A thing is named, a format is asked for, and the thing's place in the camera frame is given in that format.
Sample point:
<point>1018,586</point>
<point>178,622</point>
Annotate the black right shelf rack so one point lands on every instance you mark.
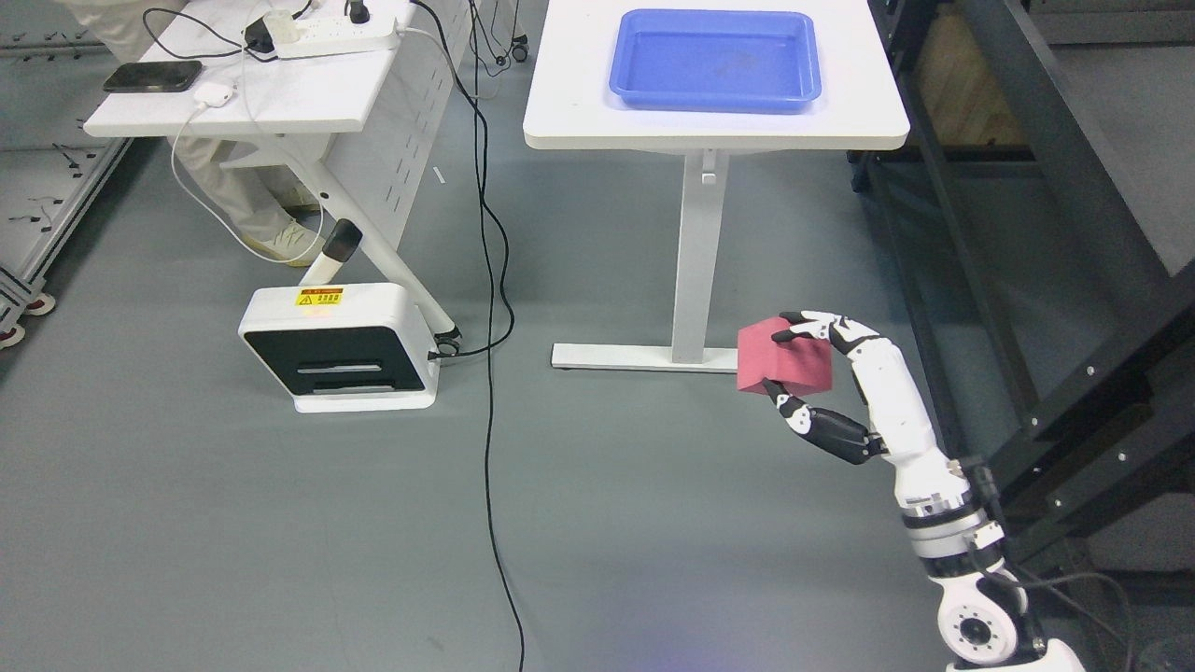
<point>1040,219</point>

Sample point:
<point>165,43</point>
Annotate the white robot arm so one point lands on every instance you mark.
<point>952,514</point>

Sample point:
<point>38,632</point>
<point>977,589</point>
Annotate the white charger adapter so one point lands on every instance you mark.
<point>214,94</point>

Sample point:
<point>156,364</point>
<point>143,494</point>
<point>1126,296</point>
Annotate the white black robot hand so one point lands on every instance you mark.
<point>899,427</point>

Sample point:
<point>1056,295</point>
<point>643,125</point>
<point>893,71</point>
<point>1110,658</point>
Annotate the black smartphone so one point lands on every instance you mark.
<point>160,77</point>

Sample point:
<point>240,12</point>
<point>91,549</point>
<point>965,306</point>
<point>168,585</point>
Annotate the white box appliance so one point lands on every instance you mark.
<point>340,348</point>

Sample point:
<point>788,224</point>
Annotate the blue plastic tray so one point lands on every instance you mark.
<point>703,60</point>

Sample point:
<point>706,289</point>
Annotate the white side desk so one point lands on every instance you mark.
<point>357,128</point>

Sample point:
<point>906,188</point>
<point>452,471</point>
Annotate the person leg beige trousers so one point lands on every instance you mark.
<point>127,29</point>

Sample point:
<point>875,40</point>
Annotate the white table with legs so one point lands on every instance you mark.
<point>571,107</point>

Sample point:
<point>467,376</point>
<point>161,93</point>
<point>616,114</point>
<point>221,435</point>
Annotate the pink foam block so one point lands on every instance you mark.
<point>802,365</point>

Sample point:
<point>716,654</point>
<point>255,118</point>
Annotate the white power strip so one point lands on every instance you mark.
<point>282,34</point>

